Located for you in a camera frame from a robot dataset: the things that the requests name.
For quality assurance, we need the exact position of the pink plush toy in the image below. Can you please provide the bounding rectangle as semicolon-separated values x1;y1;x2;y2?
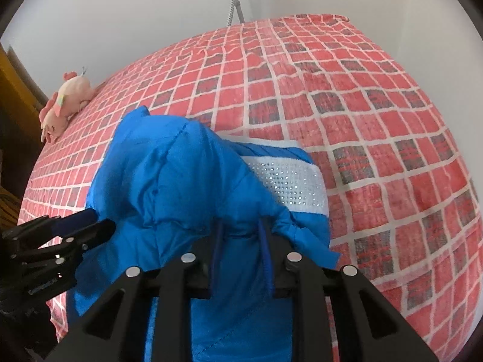
39;67;95;144

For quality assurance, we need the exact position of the brown wooden headboard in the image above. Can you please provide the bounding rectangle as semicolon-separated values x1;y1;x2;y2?
0;41;50;200

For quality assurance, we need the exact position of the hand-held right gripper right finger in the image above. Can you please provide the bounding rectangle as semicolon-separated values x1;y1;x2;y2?
257;217;439;362

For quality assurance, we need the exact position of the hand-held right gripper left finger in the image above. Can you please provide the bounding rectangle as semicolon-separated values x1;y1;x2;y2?
56;219;228;362

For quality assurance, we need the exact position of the blue puffer jacket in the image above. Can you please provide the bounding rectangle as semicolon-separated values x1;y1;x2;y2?
66;106;340;362

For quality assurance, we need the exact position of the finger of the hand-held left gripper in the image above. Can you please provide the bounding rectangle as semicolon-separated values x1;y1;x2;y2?
2;210;97;243
53;218;117;262

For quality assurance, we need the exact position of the red checked blanket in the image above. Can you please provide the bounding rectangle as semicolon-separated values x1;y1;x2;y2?
19;13;482;352

